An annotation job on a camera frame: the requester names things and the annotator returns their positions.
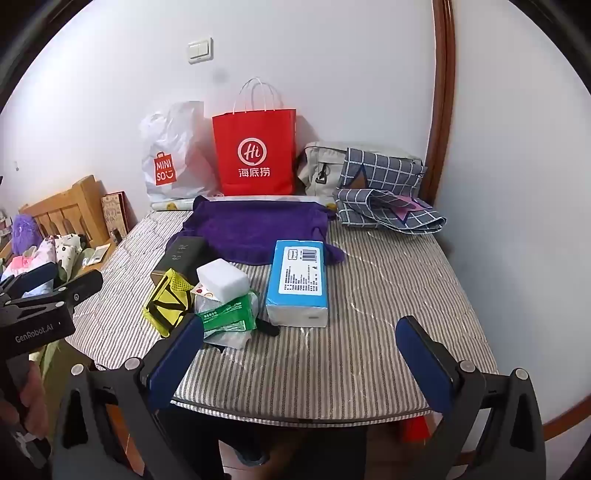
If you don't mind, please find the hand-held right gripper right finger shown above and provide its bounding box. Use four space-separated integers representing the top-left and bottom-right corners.
394 315 548 480

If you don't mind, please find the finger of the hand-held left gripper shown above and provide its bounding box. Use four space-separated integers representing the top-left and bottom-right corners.
0 270 105 320
0 262 58 297

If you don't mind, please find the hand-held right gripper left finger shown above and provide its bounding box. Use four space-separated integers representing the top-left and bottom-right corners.
51 315 206 480

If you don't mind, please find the clear plastic pouch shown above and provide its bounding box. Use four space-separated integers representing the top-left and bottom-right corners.
193 291 259 352

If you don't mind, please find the yellow mesh pouch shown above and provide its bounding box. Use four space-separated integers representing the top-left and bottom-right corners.
142 268 195 339

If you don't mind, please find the green snack packet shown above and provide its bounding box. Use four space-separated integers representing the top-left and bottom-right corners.
196 295 258 334

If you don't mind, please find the white sponge block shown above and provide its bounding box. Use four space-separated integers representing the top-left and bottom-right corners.
197 258 250 296

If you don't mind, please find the dark green box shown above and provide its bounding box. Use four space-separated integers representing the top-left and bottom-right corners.
150 236 207 289

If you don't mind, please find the blue tissue pack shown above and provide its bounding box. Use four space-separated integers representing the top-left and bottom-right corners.
265 239 329 328

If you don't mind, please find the person's left hand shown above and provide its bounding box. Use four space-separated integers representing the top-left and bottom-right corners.
0 353 49 437

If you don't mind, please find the olive bed sheet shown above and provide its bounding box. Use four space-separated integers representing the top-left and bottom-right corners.
28 339 93 384

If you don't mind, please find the small white green packet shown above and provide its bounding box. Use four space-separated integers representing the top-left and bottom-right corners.
83 244 112 266

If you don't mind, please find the pile of clothes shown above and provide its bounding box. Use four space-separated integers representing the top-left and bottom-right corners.
0 233 95 296

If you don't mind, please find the purple plush toy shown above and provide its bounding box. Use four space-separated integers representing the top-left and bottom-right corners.
11 213 40 257

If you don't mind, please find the red stool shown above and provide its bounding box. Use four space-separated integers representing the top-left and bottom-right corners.
399 413 428 444

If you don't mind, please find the wooden headboard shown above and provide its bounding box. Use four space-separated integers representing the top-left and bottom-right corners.
18 174 112 250

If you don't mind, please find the patterned book box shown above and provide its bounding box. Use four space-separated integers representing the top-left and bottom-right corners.
100 190 134 243

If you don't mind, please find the blue shoe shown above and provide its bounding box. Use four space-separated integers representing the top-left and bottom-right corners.
235 443 271 464

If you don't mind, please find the patterned paper roll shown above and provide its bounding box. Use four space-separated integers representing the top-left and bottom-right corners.
152 195 338 213

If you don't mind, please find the purple towel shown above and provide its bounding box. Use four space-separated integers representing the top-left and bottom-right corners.
181 195 348 267

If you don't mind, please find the grey plaid bag with star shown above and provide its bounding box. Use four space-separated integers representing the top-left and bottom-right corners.
333 187 448 236

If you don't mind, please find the white plastic shopping bag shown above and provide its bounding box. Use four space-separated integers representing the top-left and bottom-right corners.
140 100 221 204

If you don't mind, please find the grey plaid pouch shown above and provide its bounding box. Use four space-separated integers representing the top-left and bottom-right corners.
338 148 428 191

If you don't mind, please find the beige canvas bag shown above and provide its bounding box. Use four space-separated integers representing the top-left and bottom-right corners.
296 141 423 197

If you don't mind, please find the red paper bag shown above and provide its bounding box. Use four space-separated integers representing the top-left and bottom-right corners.
211 78 297 197

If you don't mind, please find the white light switch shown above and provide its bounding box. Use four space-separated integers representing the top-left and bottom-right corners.
187 38 214 64

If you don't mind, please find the brown wooden door frame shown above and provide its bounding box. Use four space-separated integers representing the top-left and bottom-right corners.
418 0 458 204

